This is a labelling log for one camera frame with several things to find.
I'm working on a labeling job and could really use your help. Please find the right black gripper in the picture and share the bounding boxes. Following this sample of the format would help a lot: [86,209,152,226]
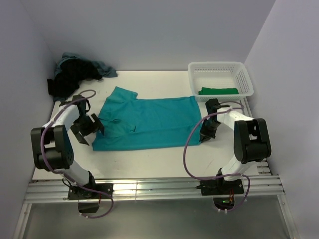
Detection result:
[200,118,221,142]

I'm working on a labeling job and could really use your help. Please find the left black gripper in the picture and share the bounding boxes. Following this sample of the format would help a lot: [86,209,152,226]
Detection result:
[70,114,104,145]

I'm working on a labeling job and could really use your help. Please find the teal t-shirt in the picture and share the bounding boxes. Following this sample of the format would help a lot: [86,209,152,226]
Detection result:
[92,87,201,151]

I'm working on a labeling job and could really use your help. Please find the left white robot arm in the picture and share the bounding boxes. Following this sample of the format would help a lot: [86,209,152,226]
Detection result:
[30,95,105,199]

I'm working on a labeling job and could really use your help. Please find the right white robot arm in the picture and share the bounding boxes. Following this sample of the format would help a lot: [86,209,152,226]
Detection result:
[197,99,271,196]

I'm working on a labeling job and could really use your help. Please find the rolled green t-shirt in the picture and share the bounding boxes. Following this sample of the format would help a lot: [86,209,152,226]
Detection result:
[198,87,239,95]

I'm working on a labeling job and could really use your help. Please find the black t-shirt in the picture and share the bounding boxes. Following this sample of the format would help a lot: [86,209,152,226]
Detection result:
[47,59,102,102]

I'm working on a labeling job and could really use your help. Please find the white plastic basket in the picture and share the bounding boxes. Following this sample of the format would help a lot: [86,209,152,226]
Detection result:
[188,61,254,102]

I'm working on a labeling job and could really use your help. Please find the grey-blue t-shirt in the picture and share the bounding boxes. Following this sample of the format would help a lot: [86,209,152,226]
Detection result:
[54,52,118,78]

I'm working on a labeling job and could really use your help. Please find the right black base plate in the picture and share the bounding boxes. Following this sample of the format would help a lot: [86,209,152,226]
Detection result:
[196,179,244,196]

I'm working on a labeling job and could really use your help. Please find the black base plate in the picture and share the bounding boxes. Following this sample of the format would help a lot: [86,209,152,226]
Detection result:
[67,183,114,200]
[196,179,244,196]

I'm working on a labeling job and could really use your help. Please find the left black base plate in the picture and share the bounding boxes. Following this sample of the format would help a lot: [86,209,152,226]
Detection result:
[67,183,114,200]

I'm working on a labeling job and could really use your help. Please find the aluminium rail frame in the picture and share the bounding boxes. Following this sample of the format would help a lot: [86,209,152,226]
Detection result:
[24,99,285,202]

